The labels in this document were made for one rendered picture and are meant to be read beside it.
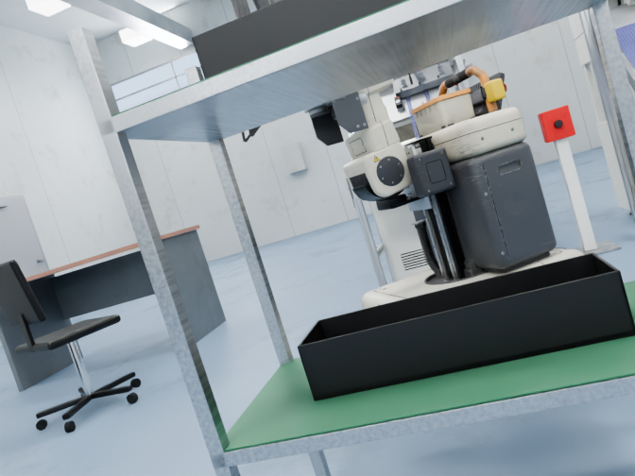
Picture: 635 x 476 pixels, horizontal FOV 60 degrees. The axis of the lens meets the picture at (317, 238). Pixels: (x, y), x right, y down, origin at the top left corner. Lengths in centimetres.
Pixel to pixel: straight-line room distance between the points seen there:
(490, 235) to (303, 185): 984
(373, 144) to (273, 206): 998
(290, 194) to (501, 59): 488
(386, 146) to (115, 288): 317
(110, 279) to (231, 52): 377
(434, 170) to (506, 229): 31
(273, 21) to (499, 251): 119
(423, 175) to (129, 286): 316
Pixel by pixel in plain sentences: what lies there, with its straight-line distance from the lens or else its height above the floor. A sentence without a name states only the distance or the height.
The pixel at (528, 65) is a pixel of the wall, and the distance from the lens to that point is 1151.
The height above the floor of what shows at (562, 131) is 65.
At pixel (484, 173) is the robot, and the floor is 63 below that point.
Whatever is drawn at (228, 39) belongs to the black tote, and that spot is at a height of 103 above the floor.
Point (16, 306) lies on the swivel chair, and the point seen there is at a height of 64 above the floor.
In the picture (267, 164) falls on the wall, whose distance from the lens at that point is 1184.
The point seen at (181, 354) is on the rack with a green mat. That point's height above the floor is 53.
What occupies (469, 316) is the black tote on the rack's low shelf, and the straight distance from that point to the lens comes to 101.
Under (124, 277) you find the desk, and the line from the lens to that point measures 462.
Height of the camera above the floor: 73
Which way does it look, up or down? 4 degrees down
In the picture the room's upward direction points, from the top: 17 degrees counter-clockwise
